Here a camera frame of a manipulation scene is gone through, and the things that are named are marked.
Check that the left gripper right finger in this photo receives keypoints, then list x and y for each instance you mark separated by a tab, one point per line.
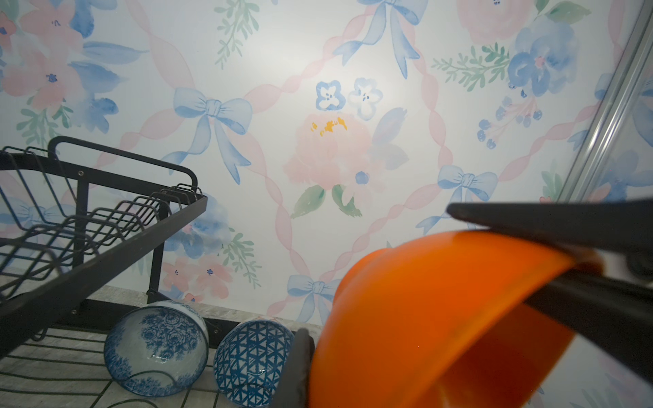
614	315

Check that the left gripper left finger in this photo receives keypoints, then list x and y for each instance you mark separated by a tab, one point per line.
293	388

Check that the blue triangle pattern bowl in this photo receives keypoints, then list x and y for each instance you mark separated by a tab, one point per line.
249	361

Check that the blue floral bowl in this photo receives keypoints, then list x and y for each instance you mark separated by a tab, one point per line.
158	350

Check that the orange plastic bowl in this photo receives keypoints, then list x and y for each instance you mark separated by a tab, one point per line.
441	321

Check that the black wire dish rack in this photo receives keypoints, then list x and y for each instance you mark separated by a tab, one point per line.
84	229

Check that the aluminium corner post right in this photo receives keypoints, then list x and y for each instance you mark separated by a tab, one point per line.
612	112

